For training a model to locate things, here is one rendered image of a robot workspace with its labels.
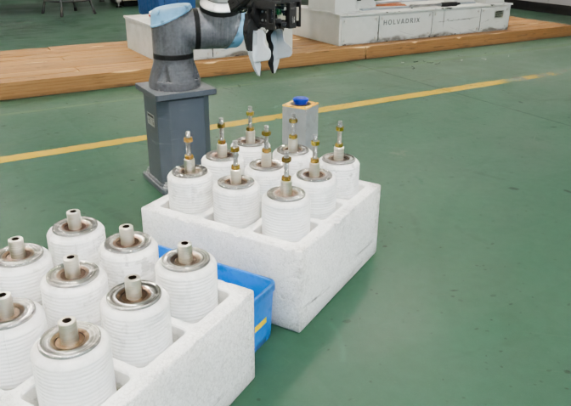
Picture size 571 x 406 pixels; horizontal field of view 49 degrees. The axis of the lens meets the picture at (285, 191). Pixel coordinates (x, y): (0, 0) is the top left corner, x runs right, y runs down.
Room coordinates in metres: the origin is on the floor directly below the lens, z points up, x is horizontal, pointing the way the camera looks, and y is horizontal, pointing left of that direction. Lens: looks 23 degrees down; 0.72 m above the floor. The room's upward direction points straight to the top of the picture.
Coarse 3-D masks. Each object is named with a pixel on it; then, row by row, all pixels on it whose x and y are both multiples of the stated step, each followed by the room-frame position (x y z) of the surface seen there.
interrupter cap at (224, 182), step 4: (224, 176) 1.20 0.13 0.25; (228, 176) 1.20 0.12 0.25; (244, 176) 1.20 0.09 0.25; (248, 176) 1.20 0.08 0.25; (220, 180) 1.18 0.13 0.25; (224, 180) 1.18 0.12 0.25; (228, 180) 1.18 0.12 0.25; (244, 180) 1.18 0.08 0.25; (248, 180) 1.18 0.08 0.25; (252, 180) 1.18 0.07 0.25; (220, 184) 1.15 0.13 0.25; (224, 184) 1.15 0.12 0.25; (228, 184) 1.16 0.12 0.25; (232, 184) 1.16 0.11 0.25; (236, 184) 1.16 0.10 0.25; (240, 184) 1.16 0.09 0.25; (244, 184) 1.15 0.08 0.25; (248, 184) 1.16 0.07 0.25; (252, 184) 1.16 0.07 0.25; (224, 188) 1.14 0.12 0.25; (228, 188) 1.14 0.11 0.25; (232, 188) 1.14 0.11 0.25; (236, 188) 1.14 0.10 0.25; (240, 188) 1.14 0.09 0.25; (244, 188) 1.14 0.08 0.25
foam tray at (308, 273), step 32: (160, 224) 1.18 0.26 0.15; (192, 224) 1.13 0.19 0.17; (224, 224) 1.12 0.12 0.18; (256, 224) 1.12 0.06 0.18; (320, 224) 1.13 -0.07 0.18; (352, 224) 1.21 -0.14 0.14; (224, 256) 1.09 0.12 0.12; (256, 256) 1.06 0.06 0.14; (288, 256) 1.02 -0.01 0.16; (320, 256) 1.08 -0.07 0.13; (352, 256) 1.22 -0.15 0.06; (288, 288) 1.02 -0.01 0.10; (320, 288) 1.08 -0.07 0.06; (288, 320) 1.02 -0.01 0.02
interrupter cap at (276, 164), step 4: (256, 160) 1.30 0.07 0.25; (260, 160) 1.30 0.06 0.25; (272, 160) 1.30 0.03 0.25; (276, 160) 1.30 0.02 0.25; (252, 164) 1.27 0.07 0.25; (256, 164) 1.28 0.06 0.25; (260, 164) 1.28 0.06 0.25; (272, 164) 1.28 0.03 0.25; (276, 164) 1.28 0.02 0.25; (280, 164) 1.28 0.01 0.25; (252, 168) 1.25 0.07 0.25; (256, 168) 1.24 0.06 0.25; (260, 168) 1.25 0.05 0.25; (264, 168) 1.25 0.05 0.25; (268, 168) 1.25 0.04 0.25; (272, 168) 1.25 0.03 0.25; (276, 168) 1.25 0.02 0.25; (280, 168) 1.25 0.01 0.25
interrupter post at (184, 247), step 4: (184, 240) 0.86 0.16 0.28; (188, 240) 0.86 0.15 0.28; (180, 244) 0.84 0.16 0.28; (184, 244) 0.85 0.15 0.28; (188, 244) 0.84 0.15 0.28; (180, 248) 0.84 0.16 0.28; (184, 248) 0.84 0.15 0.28; (188, 248) 0.84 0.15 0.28; (180, 252) 0.84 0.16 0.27; (184, 252) 0.84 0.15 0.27; (188, 252) 0.84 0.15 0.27; (192, 252) 0.85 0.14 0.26; (180, 256) 0.84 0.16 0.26; (184, 256) 0.84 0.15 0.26; (188, 256) 0.84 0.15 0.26; (192, 256) 0.85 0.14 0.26; (180, 260) 0.84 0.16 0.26; (184, 260) 0.84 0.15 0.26; (188, 260) 0.84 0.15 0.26; (192, 260) 0.85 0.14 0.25
